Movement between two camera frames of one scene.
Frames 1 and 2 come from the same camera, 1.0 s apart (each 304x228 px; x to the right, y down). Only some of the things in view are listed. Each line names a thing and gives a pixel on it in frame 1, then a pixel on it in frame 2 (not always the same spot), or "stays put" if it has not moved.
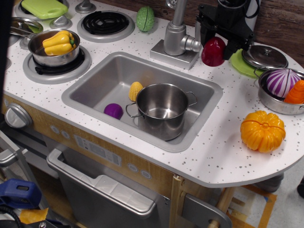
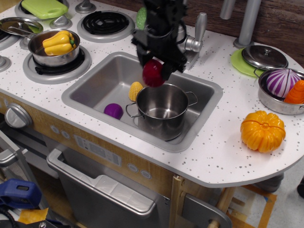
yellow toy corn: (135, 88) stays put
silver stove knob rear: (85, 7) stays put
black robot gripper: (228, 22) to (159, 40)
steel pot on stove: (54, 48) stays put
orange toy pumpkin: (262, 131) stays put
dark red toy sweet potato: (213, 53) to (153, 73)
